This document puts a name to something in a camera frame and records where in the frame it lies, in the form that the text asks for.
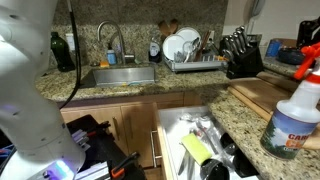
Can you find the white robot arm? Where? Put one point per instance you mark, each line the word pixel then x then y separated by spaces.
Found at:
pixel 30 100

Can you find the small black measuring cup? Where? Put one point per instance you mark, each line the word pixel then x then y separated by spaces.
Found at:
pixel 227 140

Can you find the medium black measuring cup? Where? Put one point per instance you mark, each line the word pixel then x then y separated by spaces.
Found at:
pixel 245 163

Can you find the clear dish soap bottle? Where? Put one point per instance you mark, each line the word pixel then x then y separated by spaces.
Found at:
pixel 154 50

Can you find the yellow-green sponge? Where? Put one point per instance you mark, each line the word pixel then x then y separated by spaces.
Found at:
pixel 196 148

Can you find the dark green glass bottle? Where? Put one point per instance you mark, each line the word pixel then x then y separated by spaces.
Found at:
pixel 61 53

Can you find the stainless steel sink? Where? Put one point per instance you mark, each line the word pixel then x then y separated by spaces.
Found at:
pixel 123 76

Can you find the white wall outlet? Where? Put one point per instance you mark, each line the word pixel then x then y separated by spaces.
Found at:
pixel 70 41

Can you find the thin wooden cutting board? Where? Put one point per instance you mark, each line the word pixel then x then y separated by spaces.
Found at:
pixel 260 90

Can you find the blue soap pump dispenser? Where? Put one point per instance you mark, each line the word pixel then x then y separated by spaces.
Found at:
pixel 111 56

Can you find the wooden drawer white interior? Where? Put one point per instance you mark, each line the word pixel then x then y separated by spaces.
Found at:
pixel 173 126

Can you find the clear bagged cutlery pile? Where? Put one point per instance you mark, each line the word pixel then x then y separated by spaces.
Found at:
pixel 206 130

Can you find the black knife block with knives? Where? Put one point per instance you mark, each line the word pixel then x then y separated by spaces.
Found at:
pixel 245 60

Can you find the orange sponge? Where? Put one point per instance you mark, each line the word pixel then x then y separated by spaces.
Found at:
pixel 104 64

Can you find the grey dish rack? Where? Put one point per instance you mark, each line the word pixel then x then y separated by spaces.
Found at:
pixel 193 65

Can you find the white plate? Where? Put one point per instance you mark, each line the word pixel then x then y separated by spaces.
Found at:
pixel 173 46
pixel 190 33

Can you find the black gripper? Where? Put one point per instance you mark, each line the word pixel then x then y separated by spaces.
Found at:
pixel 311 31

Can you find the dark blue bowl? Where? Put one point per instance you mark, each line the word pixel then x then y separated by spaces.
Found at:
pixel 290 56

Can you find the white spray bottle red trigger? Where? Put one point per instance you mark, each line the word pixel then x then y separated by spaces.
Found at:
pixel 293 123

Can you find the orange black latch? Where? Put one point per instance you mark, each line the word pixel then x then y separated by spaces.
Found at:
pixel 98 128
pixel 123 165

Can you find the thick wooden cutting board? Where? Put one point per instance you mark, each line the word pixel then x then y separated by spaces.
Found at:
pixel 246 100

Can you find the wooden spoon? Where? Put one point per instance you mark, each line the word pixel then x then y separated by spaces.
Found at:
pixel 174 25
pixel 163 28

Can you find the steel kitchen faucet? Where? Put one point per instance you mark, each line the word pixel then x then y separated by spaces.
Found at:
pixel 120 36

